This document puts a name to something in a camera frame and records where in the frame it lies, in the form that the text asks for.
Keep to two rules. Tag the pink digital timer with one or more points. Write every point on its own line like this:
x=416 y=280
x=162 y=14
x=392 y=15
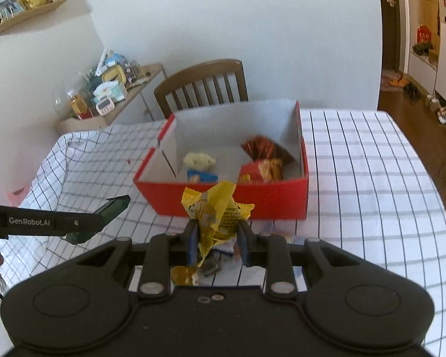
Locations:
x=105 y=106

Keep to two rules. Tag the white checked tablecloth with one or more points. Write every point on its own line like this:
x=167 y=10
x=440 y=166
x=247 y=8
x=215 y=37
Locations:
x=369 y=194

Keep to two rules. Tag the wooden wall shelf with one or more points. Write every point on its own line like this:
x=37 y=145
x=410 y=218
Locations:
x=7 y=22

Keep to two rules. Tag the tissue pack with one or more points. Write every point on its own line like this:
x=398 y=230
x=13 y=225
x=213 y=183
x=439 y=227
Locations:
x=114 y=90

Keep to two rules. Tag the gold wrapped round candy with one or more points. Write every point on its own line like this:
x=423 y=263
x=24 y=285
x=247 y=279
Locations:
x=185 y=276

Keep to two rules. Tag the light blue cookie packet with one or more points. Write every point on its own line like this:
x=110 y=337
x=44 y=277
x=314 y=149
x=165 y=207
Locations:
x=195 y=176

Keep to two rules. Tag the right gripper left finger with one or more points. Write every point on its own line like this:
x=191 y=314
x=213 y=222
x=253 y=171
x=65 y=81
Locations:
x=160 y=254

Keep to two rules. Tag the red cardboard box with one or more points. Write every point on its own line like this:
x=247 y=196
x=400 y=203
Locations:
x=220 y=131

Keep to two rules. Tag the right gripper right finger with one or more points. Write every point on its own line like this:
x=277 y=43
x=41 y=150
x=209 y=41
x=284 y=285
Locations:
x=271 y=252

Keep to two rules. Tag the dark wrapped small candy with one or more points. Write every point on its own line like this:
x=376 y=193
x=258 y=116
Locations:
x=212 y=264

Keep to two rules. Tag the yellow snack packet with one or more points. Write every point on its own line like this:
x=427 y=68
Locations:
x=217 y=213

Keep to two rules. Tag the orange drink bottle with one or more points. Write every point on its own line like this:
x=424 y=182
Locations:
x=78 y=105

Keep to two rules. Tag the green snack packet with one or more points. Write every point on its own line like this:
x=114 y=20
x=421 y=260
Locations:
x=80 y=237

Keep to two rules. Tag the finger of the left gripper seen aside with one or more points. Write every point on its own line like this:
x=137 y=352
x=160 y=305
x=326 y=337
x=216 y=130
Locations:
x=113 y=208

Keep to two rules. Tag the cream snack in box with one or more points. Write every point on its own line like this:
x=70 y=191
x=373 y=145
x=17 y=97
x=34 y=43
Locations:
x=199 y=161

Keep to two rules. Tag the brown wooden chair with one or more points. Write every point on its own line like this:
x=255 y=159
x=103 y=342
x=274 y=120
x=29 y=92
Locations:
x=214 y=82

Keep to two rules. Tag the yellow clock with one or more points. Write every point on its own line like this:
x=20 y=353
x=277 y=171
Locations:
x=114 y=74

